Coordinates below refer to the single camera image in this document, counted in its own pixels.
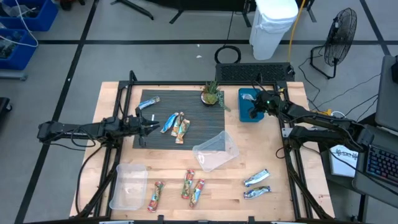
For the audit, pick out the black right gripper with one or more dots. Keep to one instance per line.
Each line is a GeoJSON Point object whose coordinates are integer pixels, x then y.
{"type": "Point", "coordinates": [269, 102]}

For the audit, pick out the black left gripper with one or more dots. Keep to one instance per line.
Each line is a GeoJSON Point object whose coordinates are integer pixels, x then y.
{"type": "Point", "coordinates": [133, 126]}

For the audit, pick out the chocolate chip granola bar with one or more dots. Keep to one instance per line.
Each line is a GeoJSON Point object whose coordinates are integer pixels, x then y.
{"type": "Point", "coordinates": [197, 193]}
{"type": "Point", "coordinates": [188, 184]}
{"type": "Point", "coordinates": [155, 196]}

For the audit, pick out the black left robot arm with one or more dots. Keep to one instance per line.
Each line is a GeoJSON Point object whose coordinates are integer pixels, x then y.
{"type": "Point", "coordinates": [77, 129]}

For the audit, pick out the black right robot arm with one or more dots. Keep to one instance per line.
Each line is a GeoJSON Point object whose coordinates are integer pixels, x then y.
{"type": "Point", "coordinates": [326, 121]}

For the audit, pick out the teal plastic bin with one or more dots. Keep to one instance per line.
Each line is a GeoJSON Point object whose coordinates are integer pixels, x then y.
{"type": "Point", "coordinates": [244, 113]}

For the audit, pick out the black perforated case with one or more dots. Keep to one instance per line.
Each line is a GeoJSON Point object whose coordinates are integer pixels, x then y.
{"type": "Point", "coordinates": [248, 72]}

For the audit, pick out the dark striped placemat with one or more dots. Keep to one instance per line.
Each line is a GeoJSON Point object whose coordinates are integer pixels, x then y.
{"type": "Point", "coordinates": [186, 105]}

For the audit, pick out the potted succulent plant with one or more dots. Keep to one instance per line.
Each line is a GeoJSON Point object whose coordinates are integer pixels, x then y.
{"type": "Point", "coordinates": [211, 95]}

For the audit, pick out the clear plastic container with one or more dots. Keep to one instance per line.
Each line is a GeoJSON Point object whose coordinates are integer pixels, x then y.
{"type": "Point", "coordinates": [129, 186]}

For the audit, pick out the yellow power plug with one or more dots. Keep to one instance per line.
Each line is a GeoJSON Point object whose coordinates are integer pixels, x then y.
{"type": "Point", "coordinates": [326, 112]}

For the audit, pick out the white trash bin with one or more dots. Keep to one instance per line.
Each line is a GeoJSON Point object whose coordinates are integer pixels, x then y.
{"type": "Point", "coordinates": [270, 28]}

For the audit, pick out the white printed sign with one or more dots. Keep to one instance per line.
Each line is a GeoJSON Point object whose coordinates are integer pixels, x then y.
{"type": "Point", "coordinates": [342, 165]}

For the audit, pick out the black floor fan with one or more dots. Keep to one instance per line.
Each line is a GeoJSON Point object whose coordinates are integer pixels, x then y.
{"type": "Point", "coordinates": [339, 34]}

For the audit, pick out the black partition curtain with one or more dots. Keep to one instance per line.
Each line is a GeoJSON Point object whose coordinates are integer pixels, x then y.
{"type": "Point", "coordinates": [136, 9]}

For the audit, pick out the gray desk surface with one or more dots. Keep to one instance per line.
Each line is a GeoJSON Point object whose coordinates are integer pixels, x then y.
{"type": "Point", "coordinates": [360, 186]}
{"type": "Point", "coordinates": [385, 102]}

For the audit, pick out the backlit black keyboard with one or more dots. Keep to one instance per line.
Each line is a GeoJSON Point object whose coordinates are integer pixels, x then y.
{"type": "Point", "coordinates": [382, 163]}

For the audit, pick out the blue storage bin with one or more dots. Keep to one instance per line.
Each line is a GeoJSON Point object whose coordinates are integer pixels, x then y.
{"type": "Point", "coordinates": [46, 18]}
{"type": "Point", "coordinates": [25, 53]}

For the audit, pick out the gray cart shelf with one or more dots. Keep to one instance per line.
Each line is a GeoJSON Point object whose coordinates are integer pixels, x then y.
{"type": "Point", "coordinates": [12, 74]}

